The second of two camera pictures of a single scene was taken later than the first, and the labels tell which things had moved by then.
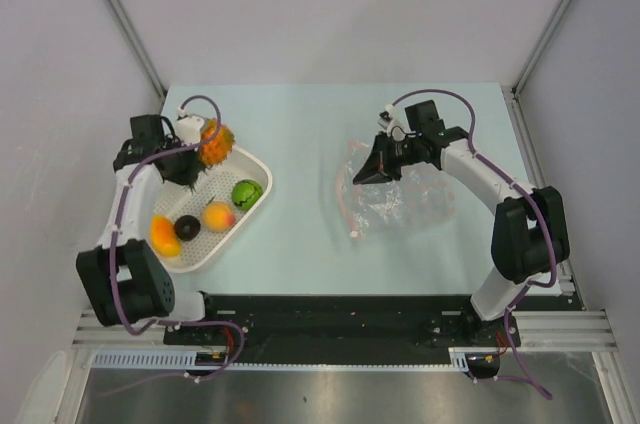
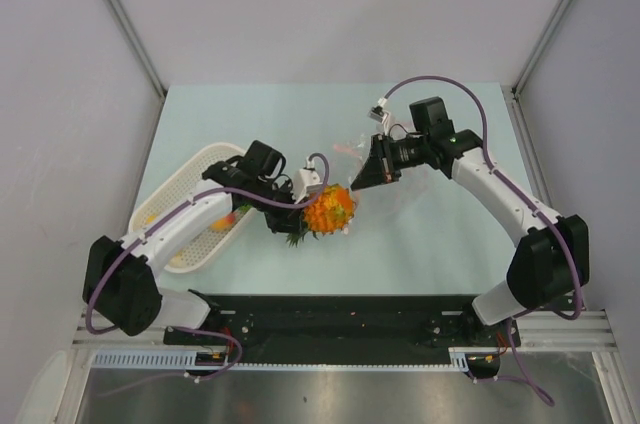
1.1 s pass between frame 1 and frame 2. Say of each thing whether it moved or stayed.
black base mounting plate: stayed
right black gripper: stayed
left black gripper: moved
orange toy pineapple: moved
